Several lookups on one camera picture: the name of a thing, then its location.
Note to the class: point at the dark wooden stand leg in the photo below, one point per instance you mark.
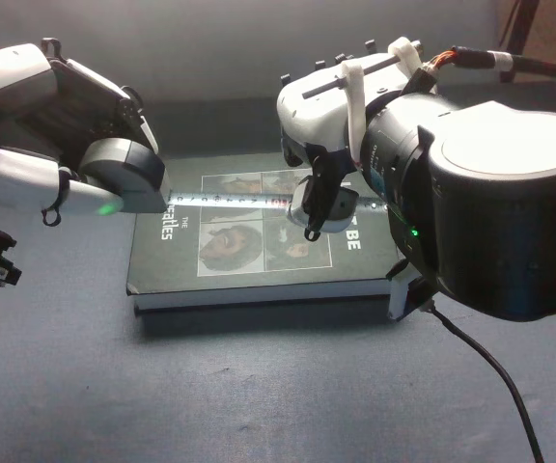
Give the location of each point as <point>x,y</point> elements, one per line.
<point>521,24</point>

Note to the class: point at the black Let It Be album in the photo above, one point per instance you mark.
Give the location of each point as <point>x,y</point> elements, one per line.
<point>172,265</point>

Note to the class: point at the grey table cloth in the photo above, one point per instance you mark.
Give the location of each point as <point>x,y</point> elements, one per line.
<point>258,386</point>

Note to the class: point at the grey and black tape measure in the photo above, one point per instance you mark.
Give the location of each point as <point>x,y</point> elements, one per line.
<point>128,164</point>

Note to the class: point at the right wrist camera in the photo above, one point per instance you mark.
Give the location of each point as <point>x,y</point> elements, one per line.
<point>410,291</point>

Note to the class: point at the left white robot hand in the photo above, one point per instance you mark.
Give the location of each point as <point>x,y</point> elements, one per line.
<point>12,72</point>

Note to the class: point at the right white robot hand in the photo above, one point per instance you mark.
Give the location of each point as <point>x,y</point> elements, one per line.
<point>316,106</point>

